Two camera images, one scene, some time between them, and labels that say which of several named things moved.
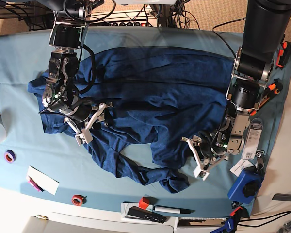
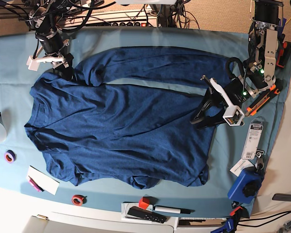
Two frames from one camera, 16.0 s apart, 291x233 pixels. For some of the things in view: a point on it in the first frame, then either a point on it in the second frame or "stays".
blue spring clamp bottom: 229,226 stays
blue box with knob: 246,185 stays
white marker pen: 171,210 stays
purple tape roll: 9,156 stays
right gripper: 200,171 to 233,115
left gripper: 84,136 to 33,63
